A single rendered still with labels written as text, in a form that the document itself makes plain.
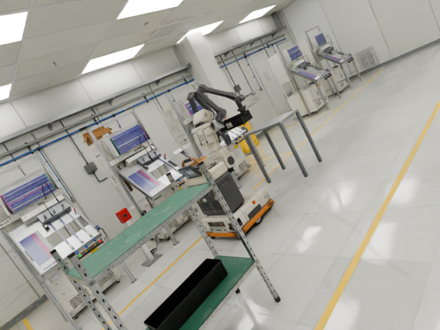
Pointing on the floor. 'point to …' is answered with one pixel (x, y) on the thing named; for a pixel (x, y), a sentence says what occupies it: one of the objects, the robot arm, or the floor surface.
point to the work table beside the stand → (285, 139)
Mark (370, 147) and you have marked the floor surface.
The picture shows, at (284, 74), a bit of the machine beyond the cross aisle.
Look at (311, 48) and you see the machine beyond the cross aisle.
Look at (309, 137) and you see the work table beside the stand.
